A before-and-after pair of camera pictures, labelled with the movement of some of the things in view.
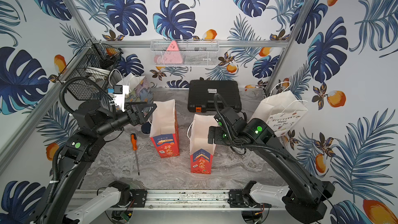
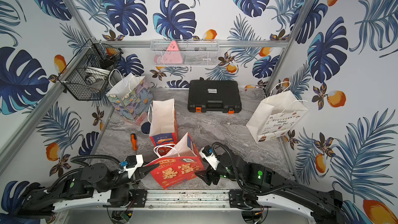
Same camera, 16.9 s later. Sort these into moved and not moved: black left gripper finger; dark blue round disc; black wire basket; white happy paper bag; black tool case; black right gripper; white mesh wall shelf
Moved: black left gripper finger; black right gripper
Not moved: white happy paper bag; white mesh wall shelf; black wire basket; black tool case; dark blue round disc
